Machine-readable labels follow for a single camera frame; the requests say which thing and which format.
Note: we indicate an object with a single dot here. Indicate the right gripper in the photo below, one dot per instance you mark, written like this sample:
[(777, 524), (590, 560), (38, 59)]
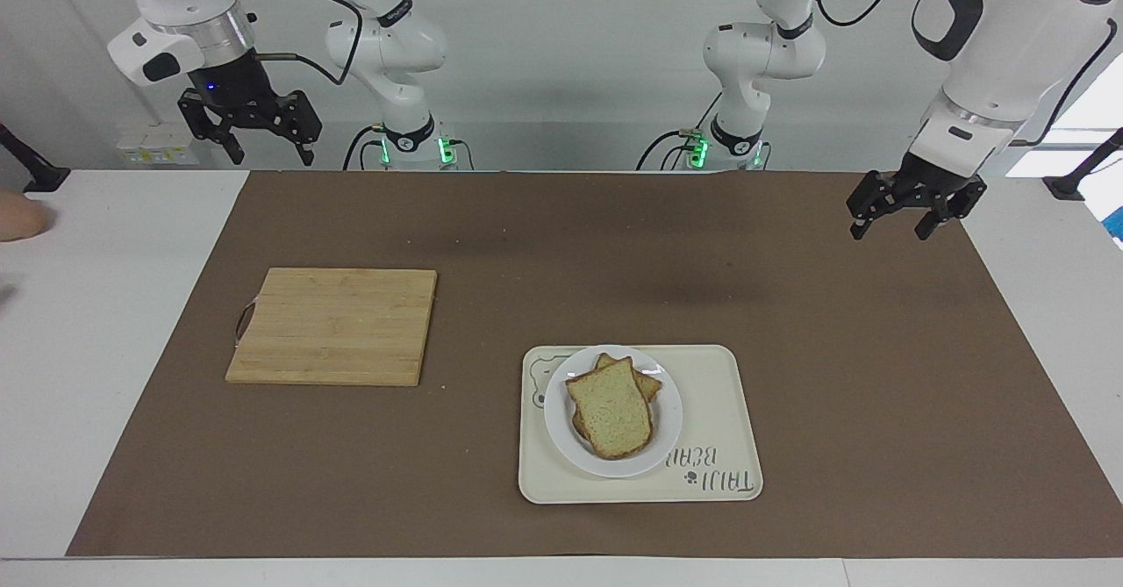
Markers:
[(230, 89)]

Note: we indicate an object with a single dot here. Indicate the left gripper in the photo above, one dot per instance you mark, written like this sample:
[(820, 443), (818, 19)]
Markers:
[(934, 182)]

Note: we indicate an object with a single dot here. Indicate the white round plate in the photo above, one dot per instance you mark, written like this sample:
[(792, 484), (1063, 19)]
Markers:
[(561, 429)]

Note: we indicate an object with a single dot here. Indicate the black stand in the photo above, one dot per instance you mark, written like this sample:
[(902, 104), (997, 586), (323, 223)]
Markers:
[(31, 168), (1083, 170)]

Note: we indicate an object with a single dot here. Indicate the wooden cutting board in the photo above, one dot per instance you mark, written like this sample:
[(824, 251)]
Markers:
[(338, 328)]

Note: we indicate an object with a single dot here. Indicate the person's hand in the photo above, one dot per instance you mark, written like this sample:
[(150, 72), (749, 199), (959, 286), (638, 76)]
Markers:
[(17, 217)]

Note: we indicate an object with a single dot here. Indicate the cream plastic tray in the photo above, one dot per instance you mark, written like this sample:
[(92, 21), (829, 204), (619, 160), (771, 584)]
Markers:
[(711, 420)]

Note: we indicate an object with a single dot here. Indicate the toasted bread slice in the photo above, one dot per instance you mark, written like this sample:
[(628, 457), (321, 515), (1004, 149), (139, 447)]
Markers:
[(647, 384), (611, 411)]

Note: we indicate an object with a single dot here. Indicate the white wall socket strip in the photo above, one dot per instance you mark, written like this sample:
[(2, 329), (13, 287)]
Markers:
[(158, 148)]

